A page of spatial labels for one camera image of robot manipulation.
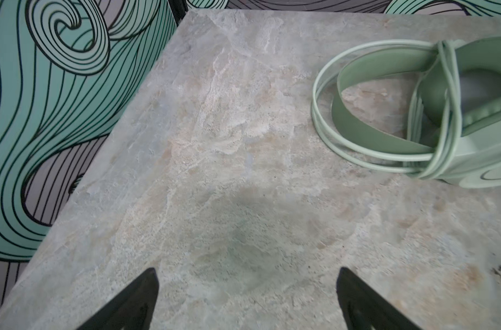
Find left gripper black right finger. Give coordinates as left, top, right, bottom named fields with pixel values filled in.
left=336, top=267, right=421, bottom=330

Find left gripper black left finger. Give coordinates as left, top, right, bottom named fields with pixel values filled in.
left=78, top=268, right=159, bottom=329

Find mint green headphones with cable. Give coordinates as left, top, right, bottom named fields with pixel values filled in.
left=311, top=37, right=501, bottom=188

